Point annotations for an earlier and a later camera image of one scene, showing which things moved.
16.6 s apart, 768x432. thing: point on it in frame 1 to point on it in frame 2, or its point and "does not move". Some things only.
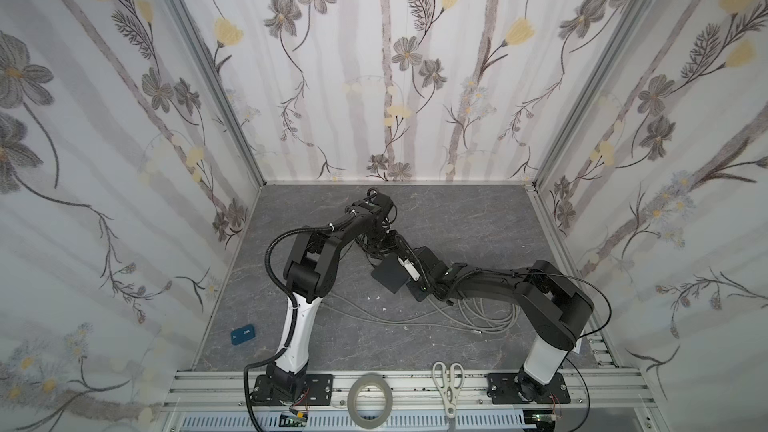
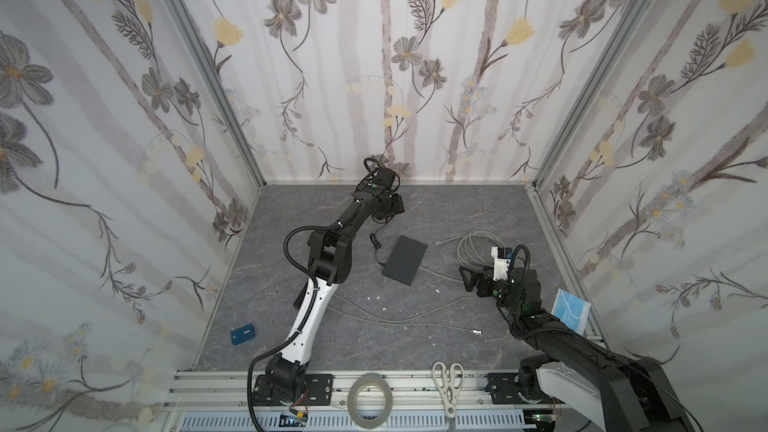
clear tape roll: x=369 y=378 does not move
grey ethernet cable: x=481 y=313 to x=464 y=252
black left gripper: x=387 y=246 to x=387 y=203
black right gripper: x=422 y=273 to x=482 y=282
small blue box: x=242 y=334 does not move
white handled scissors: x=450 y=383 does not move
